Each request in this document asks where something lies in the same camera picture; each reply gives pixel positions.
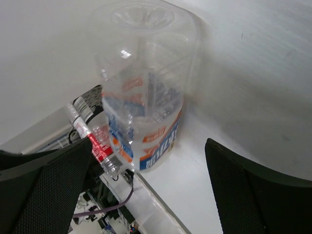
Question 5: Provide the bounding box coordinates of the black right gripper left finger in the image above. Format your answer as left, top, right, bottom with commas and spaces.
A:
0, 138, 92, 234

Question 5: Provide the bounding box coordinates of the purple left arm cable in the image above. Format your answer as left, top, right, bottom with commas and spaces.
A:
73, 185, 135, 219

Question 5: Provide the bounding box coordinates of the clear bottle blue orange label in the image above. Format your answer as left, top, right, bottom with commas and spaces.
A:
88, 0, 198, 171

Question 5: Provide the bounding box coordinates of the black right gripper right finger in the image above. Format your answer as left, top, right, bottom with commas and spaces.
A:
205, 138, 312, 234

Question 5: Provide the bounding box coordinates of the small bottle black label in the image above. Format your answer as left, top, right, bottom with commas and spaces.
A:
73, 85, 103, 124

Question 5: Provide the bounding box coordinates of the clear bottle red label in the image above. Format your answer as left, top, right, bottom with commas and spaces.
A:
65, 103, 120, 178

